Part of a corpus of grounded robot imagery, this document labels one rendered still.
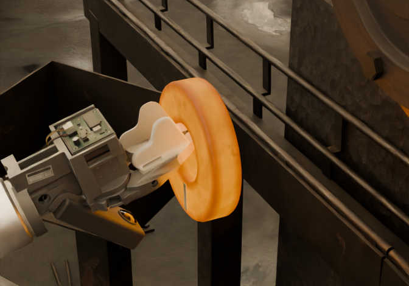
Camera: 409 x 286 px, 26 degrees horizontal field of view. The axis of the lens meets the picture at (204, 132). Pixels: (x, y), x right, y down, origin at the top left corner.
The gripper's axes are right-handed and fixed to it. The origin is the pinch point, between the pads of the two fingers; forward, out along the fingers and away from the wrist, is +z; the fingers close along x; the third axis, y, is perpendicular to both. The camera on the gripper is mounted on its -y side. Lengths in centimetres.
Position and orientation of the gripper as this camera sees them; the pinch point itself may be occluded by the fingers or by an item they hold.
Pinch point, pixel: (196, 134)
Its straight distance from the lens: 96.1
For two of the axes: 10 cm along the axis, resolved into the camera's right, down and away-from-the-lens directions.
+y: -2.5, -7.6, -6.0
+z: 8.7, -4.5, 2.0
